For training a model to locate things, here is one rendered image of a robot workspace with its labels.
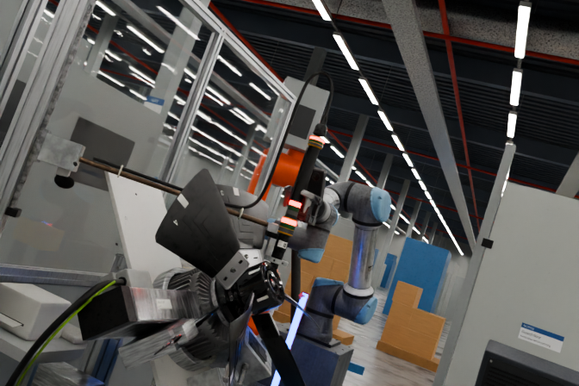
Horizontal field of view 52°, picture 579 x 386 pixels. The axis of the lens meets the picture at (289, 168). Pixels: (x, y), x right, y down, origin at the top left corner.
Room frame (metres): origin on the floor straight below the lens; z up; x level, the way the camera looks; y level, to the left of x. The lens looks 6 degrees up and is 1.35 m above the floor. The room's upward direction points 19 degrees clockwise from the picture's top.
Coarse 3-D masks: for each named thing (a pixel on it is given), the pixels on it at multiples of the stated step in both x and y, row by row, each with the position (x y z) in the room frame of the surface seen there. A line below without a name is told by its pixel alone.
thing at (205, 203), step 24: (192, 192) 1.39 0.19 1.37; (216, 192) 1.45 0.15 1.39; (168, 216) 1.34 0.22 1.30; (192, 216) 1.39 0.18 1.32; (216, 216) 1.44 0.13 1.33; (168, 240) 1.35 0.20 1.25; (192, 240) 1.40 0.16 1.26; (216, 240) 1.45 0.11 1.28; (192, 264) 1.42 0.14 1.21; (216, 264) 1.47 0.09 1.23
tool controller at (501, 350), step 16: (496, 352) 1.69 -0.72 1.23; (512, 352) 1.72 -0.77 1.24; (480, 368) 1.71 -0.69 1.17; (496, 368) 1.69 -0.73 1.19; (512, 368) 1.67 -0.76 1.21; (528, 368) 1.65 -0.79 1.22; (544, 368) 1.66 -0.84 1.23; (560, 368) 1.69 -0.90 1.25; (480, 384) 1.72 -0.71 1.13; (496, 384) 1.69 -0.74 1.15; (512, 384) 1.67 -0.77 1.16; (528, 384) 1.66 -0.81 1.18; (544, 384) 1.64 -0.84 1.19; (560, 384) 1.62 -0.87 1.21; (576, 384) 1.61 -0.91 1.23
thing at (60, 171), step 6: (60, 168) 1.52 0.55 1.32; (60, 174) 1.52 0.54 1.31; (66, 174) 1.52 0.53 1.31; (54, 180) 1.52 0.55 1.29; (60, 180) 1.52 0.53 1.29; (66, 180) 1.52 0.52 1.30; (72, 180) 1.53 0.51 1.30; (60, 186) 1.53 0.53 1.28; (66, 186) 1.53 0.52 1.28; (72, 186) 1.54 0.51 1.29
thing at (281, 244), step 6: (324, 120) 1.65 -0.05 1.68; (318, 126) 1.64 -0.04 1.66; (324, 126) 1.65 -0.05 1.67; (318, 132) 1.64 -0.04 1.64; (324, 132) 1.65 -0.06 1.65; (282, 234) 1.64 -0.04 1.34; (282, 240) 1.64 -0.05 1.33; (288, 240) 1.65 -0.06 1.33; (276, 246) 1.65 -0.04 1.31; (282, 246) 1.64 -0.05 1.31; (276, 252) 1.64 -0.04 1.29; (282, 252) 1.65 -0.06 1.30; (282, 258) 1.65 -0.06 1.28; (276, 264) 1.65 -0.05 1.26; (276, 270) 1.65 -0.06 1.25
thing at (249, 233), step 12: (228, 192) 1.74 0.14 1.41; (240, 192) 1.77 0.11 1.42; (240, 204) 1.73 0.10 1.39; (264, 204) 1.80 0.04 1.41; (252, 216) 1.72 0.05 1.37; (264, 216) 1.75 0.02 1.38; (240, 228) 1.67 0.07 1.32; (252, 228) 1.68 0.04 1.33; (264, 228) 1.71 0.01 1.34; (240, 240) 1.64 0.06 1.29; (252, 240) 1.65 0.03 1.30
